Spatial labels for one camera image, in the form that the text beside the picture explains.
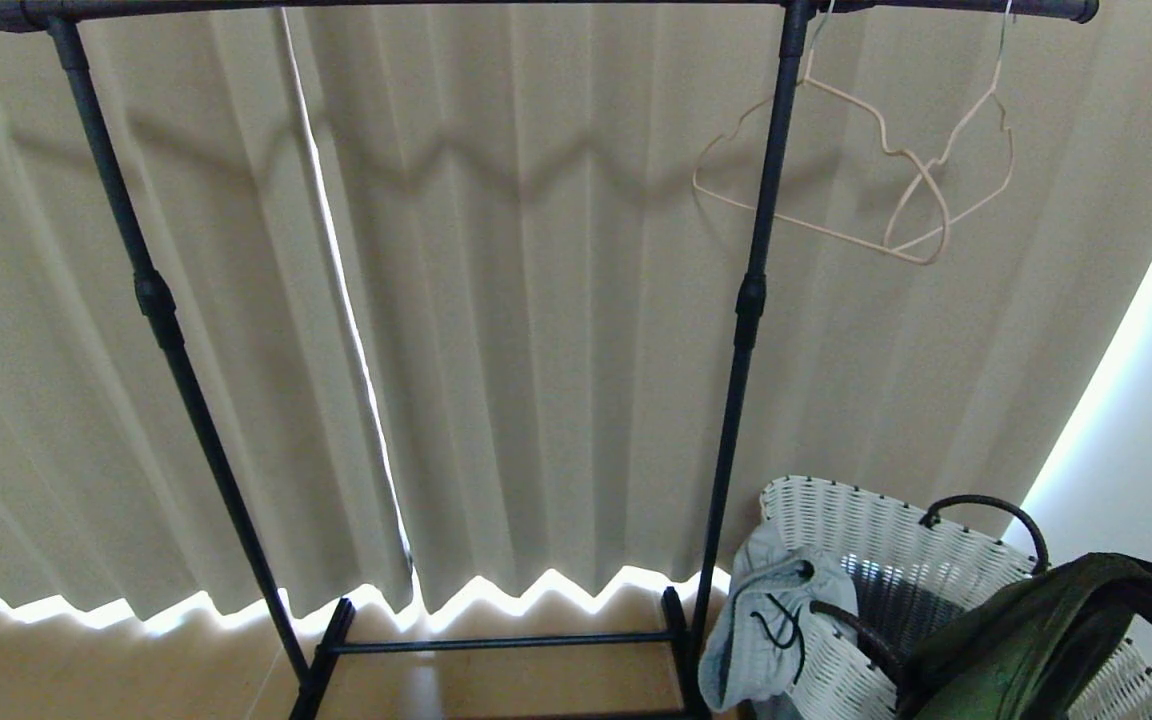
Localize green printed shirt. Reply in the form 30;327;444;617
898;552;1152;720

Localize pink clothes hanger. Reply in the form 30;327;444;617
881;0;1017;253
693;0;950;267

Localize white laundry basket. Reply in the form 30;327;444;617
758;476;1152;720

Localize black clothes rack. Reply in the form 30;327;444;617
0;0;1099;720

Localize pale grey shorts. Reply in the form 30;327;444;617
698;520;859;713

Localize beige curtain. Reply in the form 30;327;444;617
0;0;1152;626

